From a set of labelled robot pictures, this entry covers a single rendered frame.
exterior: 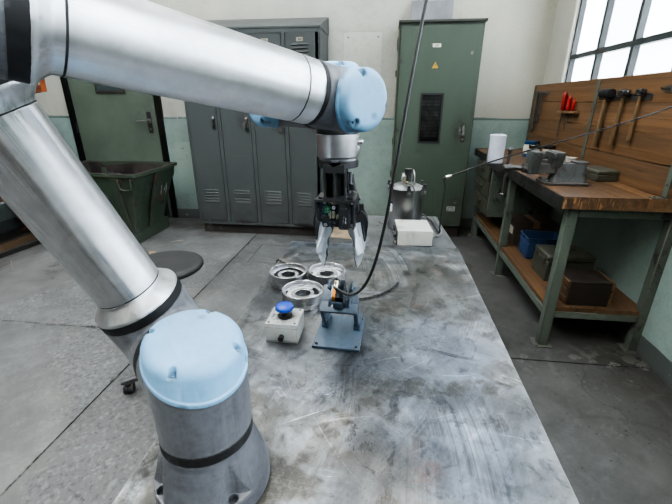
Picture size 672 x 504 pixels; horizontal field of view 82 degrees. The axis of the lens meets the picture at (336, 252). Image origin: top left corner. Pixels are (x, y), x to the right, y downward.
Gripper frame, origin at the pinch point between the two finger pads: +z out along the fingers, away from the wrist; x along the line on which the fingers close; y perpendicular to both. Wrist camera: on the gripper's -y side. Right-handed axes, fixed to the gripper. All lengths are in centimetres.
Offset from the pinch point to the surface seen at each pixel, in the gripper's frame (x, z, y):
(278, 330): -13.0, 15.6, 3.7
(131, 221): -233, 71, -236
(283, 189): -101, 49, -286
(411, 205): 17, 17, -113
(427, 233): 24, 24, -91
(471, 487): 22.4, 19.1, 31.6
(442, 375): 20.6, 19.1, 8.9
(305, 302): -10.2, 15.6, -9.0
